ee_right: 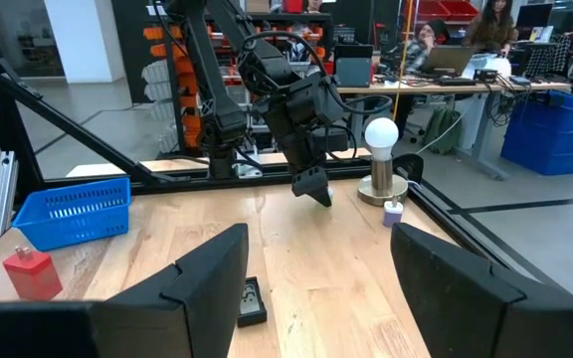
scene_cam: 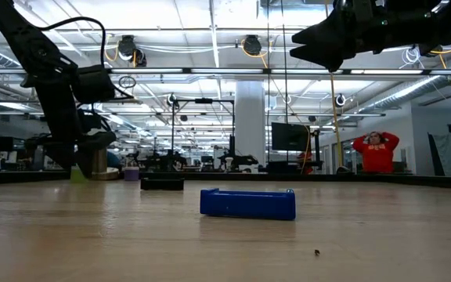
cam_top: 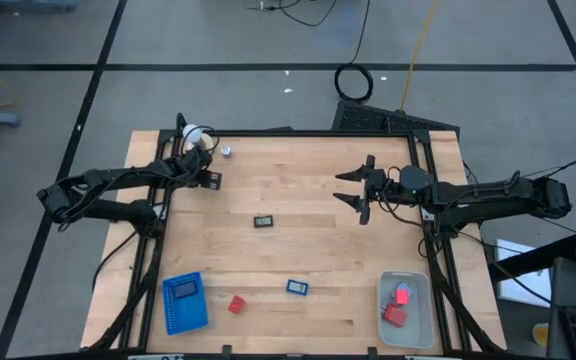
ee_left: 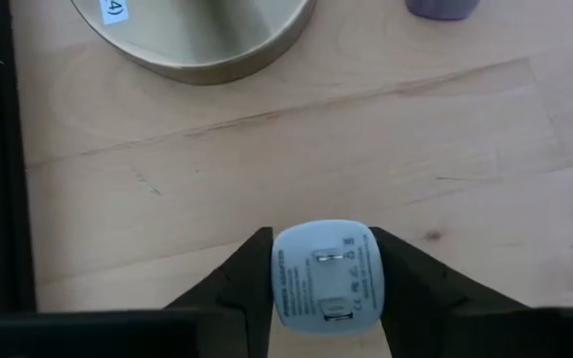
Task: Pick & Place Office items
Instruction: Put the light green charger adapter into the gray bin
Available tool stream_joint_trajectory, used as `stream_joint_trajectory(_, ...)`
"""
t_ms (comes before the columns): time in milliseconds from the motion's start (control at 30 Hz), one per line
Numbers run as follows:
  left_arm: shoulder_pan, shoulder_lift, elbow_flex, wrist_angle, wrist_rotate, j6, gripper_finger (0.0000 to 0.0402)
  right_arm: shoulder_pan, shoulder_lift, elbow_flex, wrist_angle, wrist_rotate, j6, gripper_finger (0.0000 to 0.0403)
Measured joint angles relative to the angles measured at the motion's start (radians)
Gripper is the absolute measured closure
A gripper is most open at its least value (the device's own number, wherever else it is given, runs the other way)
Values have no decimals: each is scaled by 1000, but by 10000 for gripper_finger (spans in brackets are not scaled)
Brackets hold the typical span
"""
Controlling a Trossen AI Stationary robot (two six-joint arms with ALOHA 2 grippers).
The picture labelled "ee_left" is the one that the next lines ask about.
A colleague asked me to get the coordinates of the white bulb on wooden base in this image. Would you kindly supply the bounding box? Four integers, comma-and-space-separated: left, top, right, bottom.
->
70, 0, 317, 87

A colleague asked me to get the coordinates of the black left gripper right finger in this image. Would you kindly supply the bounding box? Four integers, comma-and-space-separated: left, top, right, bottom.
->
368, 226, 573, 358

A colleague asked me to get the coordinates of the light blue power adapter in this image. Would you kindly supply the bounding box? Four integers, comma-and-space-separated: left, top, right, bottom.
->
270, 219, 386, 337

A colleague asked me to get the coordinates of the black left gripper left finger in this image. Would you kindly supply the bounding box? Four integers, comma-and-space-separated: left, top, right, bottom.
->
0, 226, 276, 358

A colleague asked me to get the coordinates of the purple power adapter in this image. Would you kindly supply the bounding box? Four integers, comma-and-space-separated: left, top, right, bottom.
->
404, 0, 481, 22

